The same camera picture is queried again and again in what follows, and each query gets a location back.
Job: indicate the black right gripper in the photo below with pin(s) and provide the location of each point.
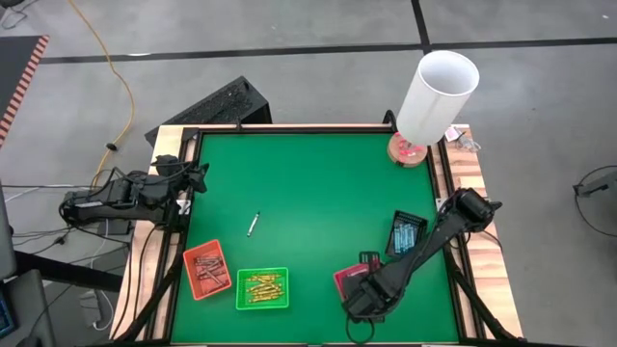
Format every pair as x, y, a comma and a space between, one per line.
371, 296

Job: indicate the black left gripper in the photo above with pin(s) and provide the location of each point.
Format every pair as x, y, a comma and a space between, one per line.
173, 177

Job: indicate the blue crayon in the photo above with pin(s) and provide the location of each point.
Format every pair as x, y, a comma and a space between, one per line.
413, 236
403, 238
407, 237
410, 237
400, 238
396, 238

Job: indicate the black plastic basket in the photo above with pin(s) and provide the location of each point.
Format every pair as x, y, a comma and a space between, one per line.
393, 219

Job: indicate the orange plastic basket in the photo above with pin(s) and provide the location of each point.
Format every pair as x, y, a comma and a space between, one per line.
193, 252

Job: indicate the yellow crayon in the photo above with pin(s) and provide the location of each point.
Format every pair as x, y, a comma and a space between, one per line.
275, 289
263, 299
271, 284
268, 295
260, 292
264, 276
263, 287
262, 283

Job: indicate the green plastic basket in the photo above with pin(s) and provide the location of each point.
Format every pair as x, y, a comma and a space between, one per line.
262, 305

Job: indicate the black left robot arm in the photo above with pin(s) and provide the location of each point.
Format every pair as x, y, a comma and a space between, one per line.
96, 207

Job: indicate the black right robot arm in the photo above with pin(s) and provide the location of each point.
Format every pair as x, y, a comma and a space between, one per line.
434, 241

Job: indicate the red plastic basket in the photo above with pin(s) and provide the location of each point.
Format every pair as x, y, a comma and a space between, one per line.
344, 279

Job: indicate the green table mat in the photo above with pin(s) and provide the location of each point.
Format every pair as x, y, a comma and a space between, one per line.
313, 193

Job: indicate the black power brick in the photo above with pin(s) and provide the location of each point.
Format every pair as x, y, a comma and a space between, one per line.
118, 229

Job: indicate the pink white packet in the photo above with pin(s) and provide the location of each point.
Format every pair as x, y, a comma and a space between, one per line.
454, 132

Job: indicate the black floor beam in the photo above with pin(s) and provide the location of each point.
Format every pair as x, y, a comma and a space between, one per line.
67, 272

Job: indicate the white lampshade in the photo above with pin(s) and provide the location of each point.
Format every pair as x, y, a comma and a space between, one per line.
434, 106

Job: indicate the black orange striped mat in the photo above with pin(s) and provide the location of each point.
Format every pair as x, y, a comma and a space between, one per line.
14, 62

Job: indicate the black frame clamp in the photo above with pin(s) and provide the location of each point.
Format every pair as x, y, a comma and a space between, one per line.
238, 125
389, 118

